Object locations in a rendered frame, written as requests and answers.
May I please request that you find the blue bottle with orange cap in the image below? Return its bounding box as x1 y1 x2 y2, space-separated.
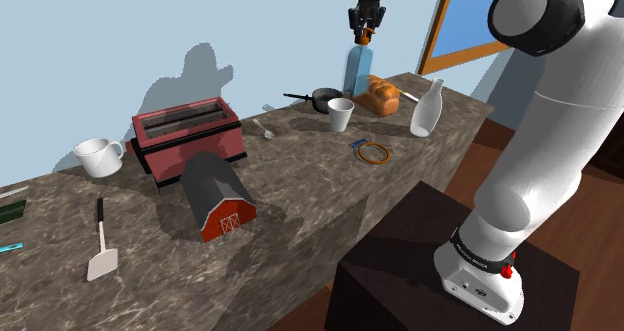
342 27 376 98

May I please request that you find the brown bread loaf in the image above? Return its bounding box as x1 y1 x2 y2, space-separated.
351 74 401 119

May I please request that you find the white paper cup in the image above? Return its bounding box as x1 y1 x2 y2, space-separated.
326 97 356 134

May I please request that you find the white vase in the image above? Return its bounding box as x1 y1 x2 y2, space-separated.
409 78 446 139

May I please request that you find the silver spoon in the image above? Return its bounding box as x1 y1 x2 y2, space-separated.
251 118 277 142

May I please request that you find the red toaster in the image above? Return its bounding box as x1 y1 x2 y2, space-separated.
125 95 249 195

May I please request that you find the red barn toy grey roof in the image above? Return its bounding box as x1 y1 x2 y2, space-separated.
179 150 259 244

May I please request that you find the dark robot stand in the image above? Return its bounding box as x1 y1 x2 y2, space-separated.
323 180 581 331

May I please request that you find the white mug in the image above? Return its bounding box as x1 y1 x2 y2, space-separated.
72 136 126 180

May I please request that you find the grey knife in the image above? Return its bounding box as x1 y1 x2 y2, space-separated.
0 185 31 201

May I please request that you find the dark green flat object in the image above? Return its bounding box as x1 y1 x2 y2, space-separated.
0 199 28 225

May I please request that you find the grey saucepan with black handle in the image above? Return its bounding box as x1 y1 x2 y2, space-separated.
283 87 344 115

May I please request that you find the window with orange frame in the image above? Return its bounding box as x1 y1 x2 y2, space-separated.
417 0 514 77

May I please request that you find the orange ring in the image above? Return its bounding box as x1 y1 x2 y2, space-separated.
357 142 392 166

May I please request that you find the white spatula with black handle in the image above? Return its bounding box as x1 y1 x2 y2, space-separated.
86 196 120 283

